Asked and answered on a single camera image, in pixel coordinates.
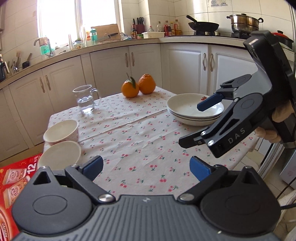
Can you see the steel steamer pot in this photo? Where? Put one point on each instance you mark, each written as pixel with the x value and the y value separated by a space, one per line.
pixel 244 23

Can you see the white kitchen cabinets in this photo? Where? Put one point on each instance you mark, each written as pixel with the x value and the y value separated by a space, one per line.
pixel 31 96

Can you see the knife block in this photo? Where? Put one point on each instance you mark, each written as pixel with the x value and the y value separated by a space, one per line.
pixel 139 25

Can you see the teal bottle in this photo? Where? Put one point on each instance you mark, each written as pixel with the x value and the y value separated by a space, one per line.
pixel 93 34

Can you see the white bowl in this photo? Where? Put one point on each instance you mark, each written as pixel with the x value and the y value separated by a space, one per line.
pixel 60 155
pixel 66 130

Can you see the wooden cutting board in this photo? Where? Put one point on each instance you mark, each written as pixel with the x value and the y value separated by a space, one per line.
pixel 107 33

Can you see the white plate with fruit print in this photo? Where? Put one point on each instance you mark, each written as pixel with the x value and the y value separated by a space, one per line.
pixel 186 105

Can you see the gloved right hand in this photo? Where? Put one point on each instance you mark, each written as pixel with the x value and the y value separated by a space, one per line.
pixel 280 114

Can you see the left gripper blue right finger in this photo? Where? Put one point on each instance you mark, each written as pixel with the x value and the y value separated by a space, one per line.
pixel 208 176

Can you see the bumpy orange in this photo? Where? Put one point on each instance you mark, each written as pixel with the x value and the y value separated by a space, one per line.
pixel 146 84

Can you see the white plate on stack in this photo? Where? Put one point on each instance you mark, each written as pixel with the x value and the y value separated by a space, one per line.
pixel 194 119

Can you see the cherry print tablecloth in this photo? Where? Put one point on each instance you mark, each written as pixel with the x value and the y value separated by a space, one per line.
pixel 138 141

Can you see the clear glass mug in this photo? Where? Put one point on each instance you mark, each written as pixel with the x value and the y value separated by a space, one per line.
pixel 85 99

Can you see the faucet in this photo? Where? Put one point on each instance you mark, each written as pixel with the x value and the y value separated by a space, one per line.
pixel 45 46

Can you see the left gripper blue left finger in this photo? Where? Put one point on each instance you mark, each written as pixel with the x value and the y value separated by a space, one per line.
pixel 82 179

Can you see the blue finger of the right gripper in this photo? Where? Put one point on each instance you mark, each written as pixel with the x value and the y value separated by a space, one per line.
pixel 191 140
pixel 209 102

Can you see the black wok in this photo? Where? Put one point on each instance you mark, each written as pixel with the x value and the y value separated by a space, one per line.
pixel 202 26

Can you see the orange with leaf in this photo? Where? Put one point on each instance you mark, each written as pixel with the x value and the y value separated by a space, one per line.
pixel 130 88

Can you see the white rectangular tray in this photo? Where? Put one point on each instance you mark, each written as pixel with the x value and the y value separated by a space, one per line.
pixel 152 35

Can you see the red milk tea box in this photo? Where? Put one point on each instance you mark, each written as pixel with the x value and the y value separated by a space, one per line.
pixel 14 177

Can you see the black pot red lid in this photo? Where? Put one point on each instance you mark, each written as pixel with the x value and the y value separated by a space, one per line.
pixel 282 38

